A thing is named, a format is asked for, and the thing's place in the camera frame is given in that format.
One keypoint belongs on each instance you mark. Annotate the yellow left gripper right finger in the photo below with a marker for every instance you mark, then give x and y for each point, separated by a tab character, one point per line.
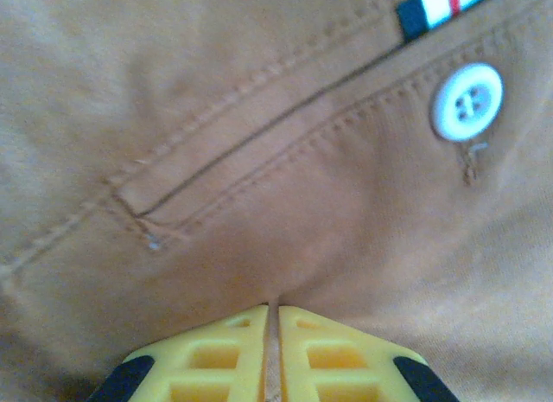
345	363

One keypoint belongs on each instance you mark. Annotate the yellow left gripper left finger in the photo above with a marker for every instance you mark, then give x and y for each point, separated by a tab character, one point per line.
207	363

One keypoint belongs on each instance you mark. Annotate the brown long pants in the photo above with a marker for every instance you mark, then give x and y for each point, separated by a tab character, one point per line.
276	160

